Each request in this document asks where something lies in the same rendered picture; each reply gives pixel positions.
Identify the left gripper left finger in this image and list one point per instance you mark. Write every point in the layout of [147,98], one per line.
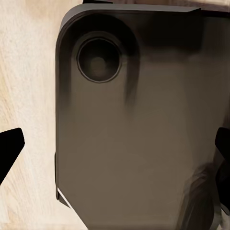
[11,144]

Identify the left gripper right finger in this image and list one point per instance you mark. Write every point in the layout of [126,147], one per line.
[222,142]

